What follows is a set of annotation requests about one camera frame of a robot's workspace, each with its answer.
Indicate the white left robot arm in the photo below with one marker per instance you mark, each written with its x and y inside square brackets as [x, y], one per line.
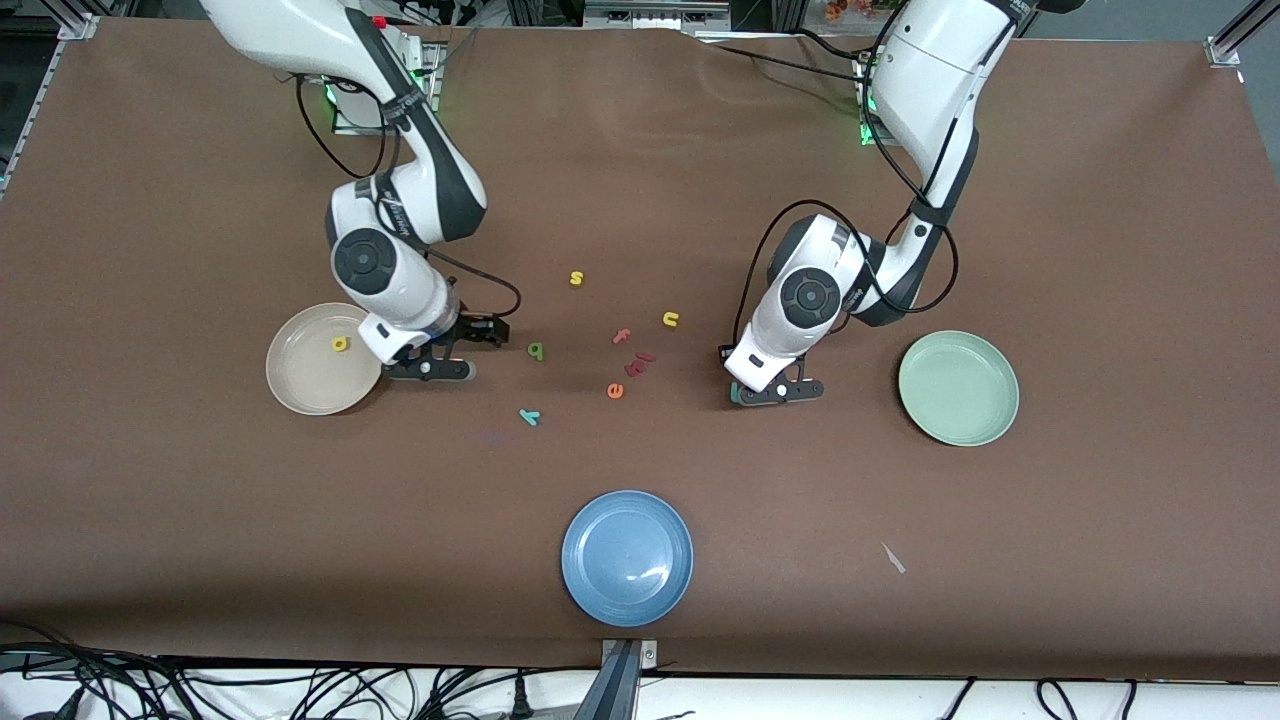
[810, 300]

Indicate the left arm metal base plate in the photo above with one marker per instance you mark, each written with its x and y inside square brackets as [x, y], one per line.
[868, 140]

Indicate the green plate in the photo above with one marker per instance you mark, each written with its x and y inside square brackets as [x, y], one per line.
[958, 388]

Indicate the blue plate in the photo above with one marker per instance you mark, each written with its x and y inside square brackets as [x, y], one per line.
[627, 558]

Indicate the beige plate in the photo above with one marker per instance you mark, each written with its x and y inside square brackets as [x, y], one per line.
[310, 380]

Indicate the silver metal box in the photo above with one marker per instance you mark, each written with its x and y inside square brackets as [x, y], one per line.
[655, 14]

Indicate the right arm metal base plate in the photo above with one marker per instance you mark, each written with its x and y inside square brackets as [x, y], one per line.
[434, 95]

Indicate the orange clutter item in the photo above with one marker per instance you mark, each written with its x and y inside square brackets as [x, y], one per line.
[860, 8]

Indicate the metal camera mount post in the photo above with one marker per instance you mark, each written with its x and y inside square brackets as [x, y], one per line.
[625, 680]

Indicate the grey tape scrap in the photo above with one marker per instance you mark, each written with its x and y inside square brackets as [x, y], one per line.
[893, 558]

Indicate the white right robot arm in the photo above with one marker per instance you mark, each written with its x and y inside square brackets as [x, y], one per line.
[380, 270]

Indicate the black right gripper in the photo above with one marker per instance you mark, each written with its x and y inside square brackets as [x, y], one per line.
[473, 329]

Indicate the black power plug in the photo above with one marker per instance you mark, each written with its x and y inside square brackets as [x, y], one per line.
[520, 703]

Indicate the aluminium corner bracket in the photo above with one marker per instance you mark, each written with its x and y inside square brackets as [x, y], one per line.
[1225, 55]
[78, 27]

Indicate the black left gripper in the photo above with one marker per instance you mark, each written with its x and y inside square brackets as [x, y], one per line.
[721, 357]

